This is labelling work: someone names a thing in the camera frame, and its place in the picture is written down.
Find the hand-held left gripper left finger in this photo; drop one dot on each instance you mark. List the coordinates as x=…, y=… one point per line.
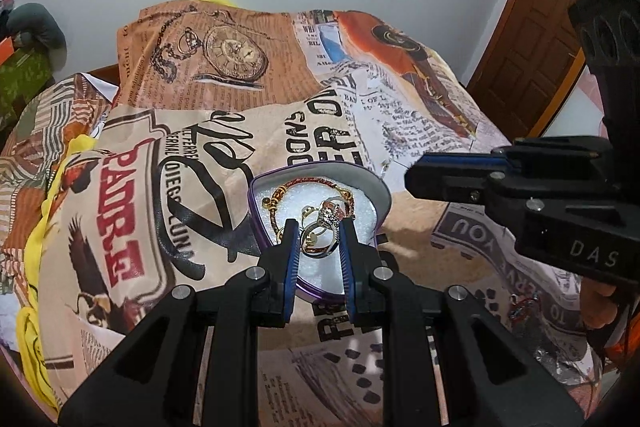
x=292, y=259

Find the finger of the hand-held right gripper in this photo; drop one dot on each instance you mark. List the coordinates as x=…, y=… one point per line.
x=550, y=149
x=450, y=184

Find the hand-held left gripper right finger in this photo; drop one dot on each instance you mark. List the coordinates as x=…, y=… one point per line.
x=347, y=267

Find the purple heart-shaped jewelry box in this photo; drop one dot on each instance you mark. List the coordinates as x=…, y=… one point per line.
x=367, y=204

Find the person's right hand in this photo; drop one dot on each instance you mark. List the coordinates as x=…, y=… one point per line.
x=597, y=307

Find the small silver earring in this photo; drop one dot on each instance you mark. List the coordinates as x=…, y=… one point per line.
x=386, y=165

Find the brown wooden door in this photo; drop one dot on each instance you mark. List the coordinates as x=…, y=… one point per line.
x=545, y=7

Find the newspaper printed blanket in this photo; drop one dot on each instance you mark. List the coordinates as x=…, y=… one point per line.
x=200, y=117

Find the yellow cloth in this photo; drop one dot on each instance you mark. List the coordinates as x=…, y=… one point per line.
x=37, y=257

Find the orange striped quilt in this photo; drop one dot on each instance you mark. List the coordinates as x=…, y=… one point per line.
x=45, y=127

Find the white cloth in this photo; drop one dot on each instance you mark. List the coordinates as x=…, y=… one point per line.
x=9, y=317

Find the green patterned cloth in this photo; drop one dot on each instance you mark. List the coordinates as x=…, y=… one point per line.
x=22, y=87

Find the orange box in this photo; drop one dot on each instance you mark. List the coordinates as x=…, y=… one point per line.
x=5, y=48

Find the wooden bed frame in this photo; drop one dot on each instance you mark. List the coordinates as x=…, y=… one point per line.
x=102, y=74

